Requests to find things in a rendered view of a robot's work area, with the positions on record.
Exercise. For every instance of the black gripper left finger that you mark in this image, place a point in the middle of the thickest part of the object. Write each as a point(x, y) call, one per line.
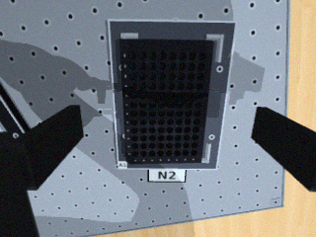
point(38, 151)

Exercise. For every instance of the white label plate with n2 text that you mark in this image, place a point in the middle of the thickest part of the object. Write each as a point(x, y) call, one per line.
point(167, 176)

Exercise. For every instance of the grey perforated base plate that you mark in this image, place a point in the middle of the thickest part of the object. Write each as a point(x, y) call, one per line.
point(56, 53)

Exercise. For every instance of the black multi-well plate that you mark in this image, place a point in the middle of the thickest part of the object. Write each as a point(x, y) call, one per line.
point(162, 125)

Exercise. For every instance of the light grey multiwell plate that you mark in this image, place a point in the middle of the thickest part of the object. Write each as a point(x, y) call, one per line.
point(2, 128)

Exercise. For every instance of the black rectangular frame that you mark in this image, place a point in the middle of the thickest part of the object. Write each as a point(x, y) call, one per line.
point(10, 116)

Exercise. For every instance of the grey rectangular frame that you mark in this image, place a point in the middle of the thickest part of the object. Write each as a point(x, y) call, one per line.
point(223, 34)

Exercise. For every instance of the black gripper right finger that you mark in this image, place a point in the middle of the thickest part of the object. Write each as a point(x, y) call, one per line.
point(290, 143)

